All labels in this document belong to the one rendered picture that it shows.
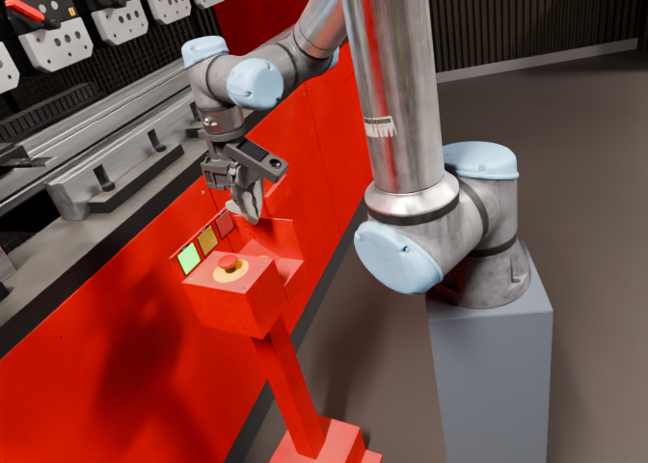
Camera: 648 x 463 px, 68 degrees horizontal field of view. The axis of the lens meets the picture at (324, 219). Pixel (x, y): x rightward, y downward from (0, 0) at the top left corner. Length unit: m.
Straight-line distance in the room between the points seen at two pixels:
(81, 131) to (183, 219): 0.45
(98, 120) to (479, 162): 1.19
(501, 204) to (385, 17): 0.32
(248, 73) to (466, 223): 0.37
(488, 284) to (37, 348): 0.77
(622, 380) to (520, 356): 0.93
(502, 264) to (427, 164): 0.26
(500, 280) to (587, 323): 1.14
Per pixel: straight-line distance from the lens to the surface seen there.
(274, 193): 1.59
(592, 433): 1.61
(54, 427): 1.07
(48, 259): 1.09
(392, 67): 0.51
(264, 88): 0.75
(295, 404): 1.26
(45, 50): 1.16
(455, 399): 0.91
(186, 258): 0.99
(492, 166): 0.67
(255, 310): 0.93
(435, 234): 0.58
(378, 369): 1.74
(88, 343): 1.07
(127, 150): 1.29
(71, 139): 1.52
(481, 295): 0.76
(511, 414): 0.95
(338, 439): 1.46
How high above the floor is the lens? 1.31
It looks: 31 degrees down
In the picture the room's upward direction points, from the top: 14 degrees counter-clockwise
